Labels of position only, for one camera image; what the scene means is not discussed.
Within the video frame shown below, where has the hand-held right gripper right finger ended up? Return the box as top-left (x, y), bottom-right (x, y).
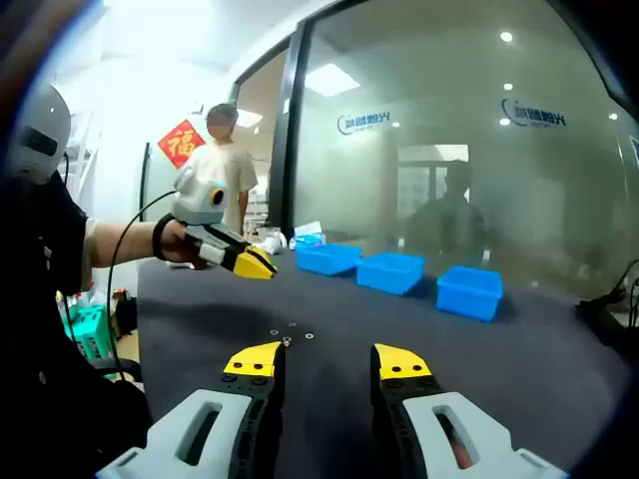
top-left (369, 342), bottom-right (570, 479)

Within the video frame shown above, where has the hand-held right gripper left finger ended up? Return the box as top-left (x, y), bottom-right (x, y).
top-left (97, 341), bottom-right (287, 479)

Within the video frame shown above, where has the blue plastic bin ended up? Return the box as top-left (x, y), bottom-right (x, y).
top-left (355, 251), bottom-right (426, 296)
top-left (435, 265), bottom-right (504, 323)
top-left (295, 242), bottom-right (362, 277)

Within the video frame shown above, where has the person's left hand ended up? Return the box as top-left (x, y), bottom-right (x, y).
top-left (159, 221), bottom-right (212, 270)

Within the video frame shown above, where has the tissue pack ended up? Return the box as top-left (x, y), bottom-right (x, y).
top-left (289, 222), bottom-right (328, 250)

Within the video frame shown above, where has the black chair armrest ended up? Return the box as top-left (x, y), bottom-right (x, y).
top-left (89, 357), bottom-right (144, 383)

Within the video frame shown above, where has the black bag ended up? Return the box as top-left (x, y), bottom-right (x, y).
top-left (112, 288), bottom-right (139, 340)

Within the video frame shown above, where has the white shelf rack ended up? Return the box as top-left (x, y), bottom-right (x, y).
top-left (64, 109), bottom-right (101, 176)

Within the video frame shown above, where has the green plastic crate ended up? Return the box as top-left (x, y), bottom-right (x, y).
top-left (62, 303), bottom-right (119, 360)

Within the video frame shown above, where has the white worn device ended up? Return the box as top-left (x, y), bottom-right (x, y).
top-left (9, 84), bottom-right (73, 186)

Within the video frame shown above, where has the person's black clothing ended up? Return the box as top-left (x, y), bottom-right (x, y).
top-left (0, 169), bottom-right (154, 479)

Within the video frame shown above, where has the blue logo sticker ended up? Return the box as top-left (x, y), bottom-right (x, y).
top-left (501, 97), bottom-right (568, 129)
top-left (337, 112), bottom-right (395, 136)

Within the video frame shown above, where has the black wrist strap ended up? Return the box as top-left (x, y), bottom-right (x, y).
top-left (152, 213), bottom-right (176, 260)

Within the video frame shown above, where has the black door handle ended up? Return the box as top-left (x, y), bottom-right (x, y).
top-left (139, 142), bottom-right (151, 224)

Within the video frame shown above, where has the red paper wall decoration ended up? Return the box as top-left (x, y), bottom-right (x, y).
top-left (157, 118), bottom-right (207, 170)

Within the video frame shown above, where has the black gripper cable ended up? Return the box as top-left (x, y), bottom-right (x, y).
top-left (107, 189), bottom-right (179, 383)

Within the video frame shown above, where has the black door frame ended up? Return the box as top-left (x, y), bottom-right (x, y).
top-left (267, 22), bottom-right (320, 240)

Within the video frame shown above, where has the large black wall screen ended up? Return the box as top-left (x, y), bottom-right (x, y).
top-left (548, 0), bottom-right (639, 111)

